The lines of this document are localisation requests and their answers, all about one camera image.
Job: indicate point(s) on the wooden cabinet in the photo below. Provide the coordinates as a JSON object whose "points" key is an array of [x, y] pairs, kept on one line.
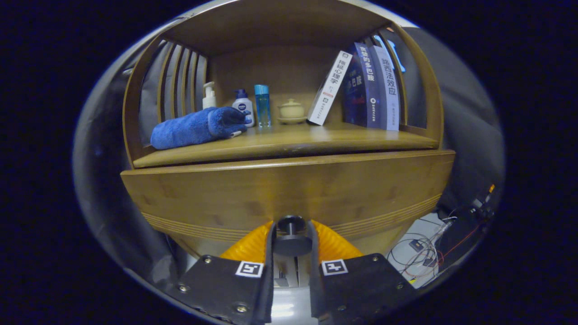
{"points": [[271, 27]]}

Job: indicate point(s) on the beige lidded tea cup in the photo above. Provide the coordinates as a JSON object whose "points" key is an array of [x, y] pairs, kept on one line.
{"points": [[291, 110]]}

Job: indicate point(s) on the small black adapter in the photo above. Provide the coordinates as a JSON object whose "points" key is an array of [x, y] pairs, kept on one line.
{"points": [[416, 246]]}

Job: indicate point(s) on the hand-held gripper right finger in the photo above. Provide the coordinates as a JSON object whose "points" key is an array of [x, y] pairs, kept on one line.
{"points": [[314, 280]]}

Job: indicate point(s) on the wooden drawer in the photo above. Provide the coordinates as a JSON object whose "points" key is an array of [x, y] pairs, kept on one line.
{"points": [[289, 189]]}

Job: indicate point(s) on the black device with orange tab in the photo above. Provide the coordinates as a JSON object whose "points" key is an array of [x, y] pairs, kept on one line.
{"points": [[465, 225]]}

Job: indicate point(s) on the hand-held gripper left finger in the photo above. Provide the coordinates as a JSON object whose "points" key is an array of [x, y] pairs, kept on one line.
{"points": [[270, 271]]}

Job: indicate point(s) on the white bottle with blue cap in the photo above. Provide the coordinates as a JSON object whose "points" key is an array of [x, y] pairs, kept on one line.
{"points": [[243, 106]]}

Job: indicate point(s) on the pale grey book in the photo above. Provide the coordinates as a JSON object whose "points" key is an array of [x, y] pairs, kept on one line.
{"points": [[389, 90]]}

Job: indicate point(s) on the white pump bottle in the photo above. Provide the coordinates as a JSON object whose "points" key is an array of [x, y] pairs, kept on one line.
{"points": [[208, 99]]}

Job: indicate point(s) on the white book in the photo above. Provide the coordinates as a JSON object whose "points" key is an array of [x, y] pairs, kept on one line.
{"points": [[329, 90]]}

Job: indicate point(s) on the clear blue bottle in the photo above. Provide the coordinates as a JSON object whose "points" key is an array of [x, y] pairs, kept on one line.
{"points": [[262, 108]]}

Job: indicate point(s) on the wooden countertop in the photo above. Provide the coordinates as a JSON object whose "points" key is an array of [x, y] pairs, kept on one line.
{"points": [[289, 140]]}

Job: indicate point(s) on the dark blue book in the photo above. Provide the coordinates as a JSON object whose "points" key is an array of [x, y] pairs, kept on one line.
{"points": [[361, 90]]}

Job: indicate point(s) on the blue folded towel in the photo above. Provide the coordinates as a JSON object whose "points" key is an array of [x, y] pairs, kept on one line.
{"points": [[189, 128]]}

